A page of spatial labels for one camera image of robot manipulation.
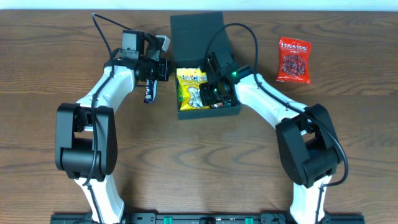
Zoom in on dark purple chocolate bar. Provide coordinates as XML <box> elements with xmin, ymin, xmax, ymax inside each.
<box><xmin>144</xmin><ymin>80</ymin><xmax>157</xmax><ymax>104</ymax></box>

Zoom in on yellow Hacks candy bag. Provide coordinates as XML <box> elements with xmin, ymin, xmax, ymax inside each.
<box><xmin>177</xmin><ymin>68</ymin><xmax>210</xmax><ymax>111</ymax></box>

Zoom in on dark green box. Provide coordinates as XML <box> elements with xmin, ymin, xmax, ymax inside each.
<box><xmin>170</xmin><ymin>12</ymin><xmax>241</xmax><ymax>120</ymax></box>

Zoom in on red Hacks candy bag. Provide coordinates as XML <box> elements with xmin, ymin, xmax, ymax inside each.
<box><xmin>276</xmin><ymin>37</ymin><xmax>312</xmax><ymax>84</ymax></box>

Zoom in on green Haribo worms bag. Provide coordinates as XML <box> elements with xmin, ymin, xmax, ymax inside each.
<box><xmin>177</xmin><ymin>84</ymin><xmax>183</xmax><ymax>108</ymax></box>

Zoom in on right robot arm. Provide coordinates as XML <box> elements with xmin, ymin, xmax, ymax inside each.
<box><xmin>200</xmin><ymin>47</ymin><xmax>348</xmax><ymax>223</ymax></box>

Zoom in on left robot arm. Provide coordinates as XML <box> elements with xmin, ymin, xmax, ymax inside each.
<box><xmin>50</xmin><ymin>30</ymin><xmax>172</xmax><ymax>223</ymax></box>

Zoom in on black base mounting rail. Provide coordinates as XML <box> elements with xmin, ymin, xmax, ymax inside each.
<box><xmin>50</xmin><ymin>213</ymin><xmax>365</xmax><ymax>224</ymax></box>

